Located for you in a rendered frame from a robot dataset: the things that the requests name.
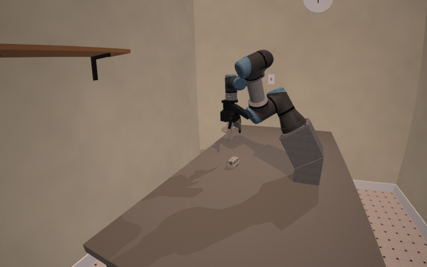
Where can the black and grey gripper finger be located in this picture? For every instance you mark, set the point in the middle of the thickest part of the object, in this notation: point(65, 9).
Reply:
point(238, 125)
point(228, 128)

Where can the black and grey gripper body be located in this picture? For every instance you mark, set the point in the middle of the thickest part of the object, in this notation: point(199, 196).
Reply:
point(227, 112)

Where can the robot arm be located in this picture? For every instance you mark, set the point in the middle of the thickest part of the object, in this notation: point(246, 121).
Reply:
point(261, 107)

